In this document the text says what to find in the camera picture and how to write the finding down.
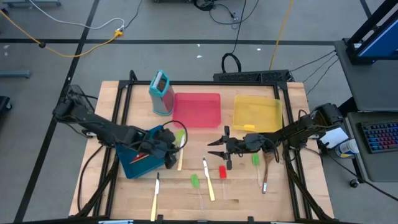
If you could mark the grey keyboard desk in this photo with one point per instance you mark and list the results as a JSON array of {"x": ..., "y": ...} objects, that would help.
[{"x": 379, "y": 168}]

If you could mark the black caster wheel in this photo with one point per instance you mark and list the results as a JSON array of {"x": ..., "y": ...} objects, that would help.
[{"x": 354, "y": 183}]

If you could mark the white labelled bottle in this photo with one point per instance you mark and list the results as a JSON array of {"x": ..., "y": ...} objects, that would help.
[{"x": 346, "y": 149}]

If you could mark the teal metal box grater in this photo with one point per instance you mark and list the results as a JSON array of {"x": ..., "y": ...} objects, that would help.
[{"x": 161, "y": 99}]

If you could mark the black round floor cap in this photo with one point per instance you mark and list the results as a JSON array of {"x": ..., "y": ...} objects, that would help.
[{"x": 42, "y": 45}]

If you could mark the black monitor blue screen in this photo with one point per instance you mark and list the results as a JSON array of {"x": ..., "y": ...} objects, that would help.
[{"x": 385, "y": 40}]

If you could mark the grey furniture base bar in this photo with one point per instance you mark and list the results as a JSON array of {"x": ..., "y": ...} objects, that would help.
[{"x": 15, "y": 74}]

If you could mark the pink translucent plastic bin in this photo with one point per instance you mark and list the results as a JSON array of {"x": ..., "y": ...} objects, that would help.
[{"x": 196, "y": 110}]

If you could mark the blue plastic bin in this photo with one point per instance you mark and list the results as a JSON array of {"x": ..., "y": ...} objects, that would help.
[{"x": 136, "y": 169}]

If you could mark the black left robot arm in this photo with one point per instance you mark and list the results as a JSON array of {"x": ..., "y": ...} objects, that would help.
[{"x": 102, "y": 129}]

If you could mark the black metal table frame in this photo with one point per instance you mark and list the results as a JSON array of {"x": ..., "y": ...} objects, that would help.
[{"x": 186, "y": 83}]

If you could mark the backlit rainbow keyboard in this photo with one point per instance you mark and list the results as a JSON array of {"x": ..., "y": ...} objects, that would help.
[{"x": 384, "y": 137}]

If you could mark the black perforated control box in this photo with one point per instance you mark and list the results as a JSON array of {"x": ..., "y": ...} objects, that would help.
[{"x": 248, "y": 76}]

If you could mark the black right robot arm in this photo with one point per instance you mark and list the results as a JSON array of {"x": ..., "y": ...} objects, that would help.
[{"x": 295, "y": 130}]

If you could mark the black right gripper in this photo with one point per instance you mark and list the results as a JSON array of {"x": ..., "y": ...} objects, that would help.
[{"x": 237, "y": 145}]

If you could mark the grey side desk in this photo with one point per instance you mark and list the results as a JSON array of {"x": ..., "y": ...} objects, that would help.
[{"x": 373, "y": 87}]

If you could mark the black chair base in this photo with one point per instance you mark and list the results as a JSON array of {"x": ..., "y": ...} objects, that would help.
[{"x": 4, "y": 104}]

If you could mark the yellow translucent plastic bin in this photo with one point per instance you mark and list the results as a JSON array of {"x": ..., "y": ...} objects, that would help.
[{"x": 258, "y": 112}]

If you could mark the brown wooden spoon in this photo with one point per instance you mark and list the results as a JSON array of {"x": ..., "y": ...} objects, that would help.
[{"x": 266, "y": 174}]

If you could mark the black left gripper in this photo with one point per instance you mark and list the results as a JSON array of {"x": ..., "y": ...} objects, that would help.
[{"x": 160, "y": 143}]

